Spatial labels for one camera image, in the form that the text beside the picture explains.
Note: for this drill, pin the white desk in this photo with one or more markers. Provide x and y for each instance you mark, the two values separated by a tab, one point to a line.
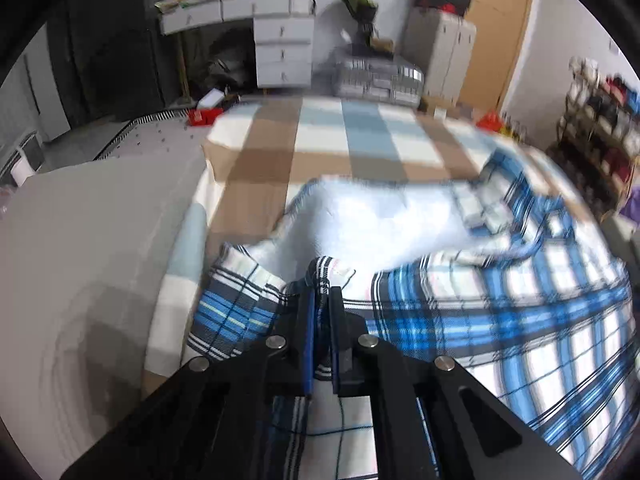
240	7

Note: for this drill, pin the small white box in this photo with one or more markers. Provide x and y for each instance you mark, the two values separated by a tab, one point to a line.
212	100

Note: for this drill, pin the white light switch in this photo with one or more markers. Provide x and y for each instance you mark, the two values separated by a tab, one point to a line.
614	47

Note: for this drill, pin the dark wrapped flower bouquet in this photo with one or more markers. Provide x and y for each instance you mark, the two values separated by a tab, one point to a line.
357	2

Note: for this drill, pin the purple cloth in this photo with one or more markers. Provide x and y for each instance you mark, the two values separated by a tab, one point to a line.
631	207

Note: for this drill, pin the wooden door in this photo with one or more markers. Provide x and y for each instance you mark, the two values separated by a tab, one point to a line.
500	35

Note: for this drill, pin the small brown box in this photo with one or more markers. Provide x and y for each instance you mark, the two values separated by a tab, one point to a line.
382	44

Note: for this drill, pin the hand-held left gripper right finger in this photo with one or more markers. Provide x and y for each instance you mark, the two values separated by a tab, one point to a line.
340	350

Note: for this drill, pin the grey mattress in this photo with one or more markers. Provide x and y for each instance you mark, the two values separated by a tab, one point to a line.
90	260

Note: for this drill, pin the red box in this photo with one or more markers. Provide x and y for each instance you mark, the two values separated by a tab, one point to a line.
202	117

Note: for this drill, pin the grey folded quilt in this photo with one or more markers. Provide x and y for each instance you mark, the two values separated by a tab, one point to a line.
620	240

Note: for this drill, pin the rows of shoes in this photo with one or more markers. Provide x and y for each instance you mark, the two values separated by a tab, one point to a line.
612	110

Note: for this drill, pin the white drawer cabinet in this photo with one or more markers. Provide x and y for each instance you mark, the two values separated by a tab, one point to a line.
282	50

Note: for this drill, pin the checkered bed sheet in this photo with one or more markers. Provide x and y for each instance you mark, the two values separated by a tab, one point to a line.
320	135

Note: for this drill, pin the black wardrobe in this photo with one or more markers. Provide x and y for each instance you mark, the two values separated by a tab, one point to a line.
115	50

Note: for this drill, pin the wooden shoe rack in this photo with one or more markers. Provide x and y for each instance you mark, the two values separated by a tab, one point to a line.
565	130

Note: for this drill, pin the low cardboard box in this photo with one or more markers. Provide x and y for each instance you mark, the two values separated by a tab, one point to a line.
437	105

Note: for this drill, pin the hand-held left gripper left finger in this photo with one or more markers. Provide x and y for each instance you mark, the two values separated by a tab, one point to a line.
305	340

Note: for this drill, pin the red floor item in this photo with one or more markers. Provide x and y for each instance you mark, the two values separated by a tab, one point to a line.
487	122

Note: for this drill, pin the white bin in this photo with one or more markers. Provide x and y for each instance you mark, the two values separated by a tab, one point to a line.
22	172

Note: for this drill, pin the dark bundle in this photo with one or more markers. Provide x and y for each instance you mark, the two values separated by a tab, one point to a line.
230	60

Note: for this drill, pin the silver suitcase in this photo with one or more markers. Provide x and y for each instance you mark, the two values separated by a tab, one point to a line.
375	77

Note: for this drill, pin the blue plaid shirt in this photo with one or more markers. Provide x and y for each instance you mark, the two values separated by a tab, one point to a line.
500	320

